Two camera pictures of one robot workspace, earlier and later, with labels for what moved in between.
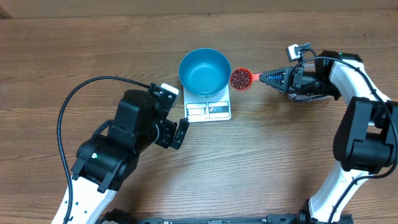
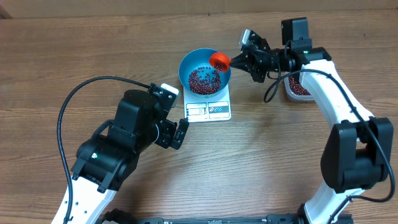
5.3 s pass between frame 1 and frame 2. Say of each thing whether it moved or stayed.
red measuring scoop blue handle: moved
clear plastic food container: stayed
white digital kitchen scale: stayed
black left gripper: stayed
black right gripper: moved
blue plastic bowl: stayed
